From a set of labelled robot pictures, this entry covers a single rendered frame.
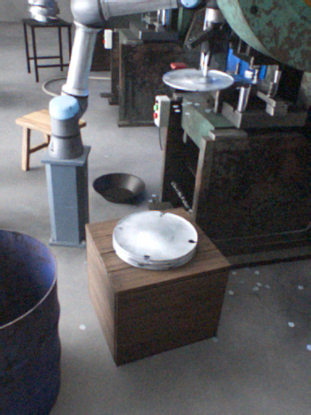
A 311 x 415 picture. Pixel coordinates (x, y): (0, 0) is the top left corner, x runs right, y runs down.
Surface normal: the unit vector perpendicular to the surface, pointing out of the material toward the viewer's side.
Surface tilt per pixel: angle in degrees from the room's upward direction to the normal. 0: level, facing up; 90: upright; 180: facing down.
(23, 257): 88
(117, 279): 0
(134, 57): 90
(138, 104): 90
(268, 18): 90
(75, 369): 0
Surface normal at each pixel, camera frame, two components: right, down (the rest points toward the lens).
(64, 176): -0.03, 0.53
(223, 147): 0.26, 0.52
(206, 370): 0.06, -0.85
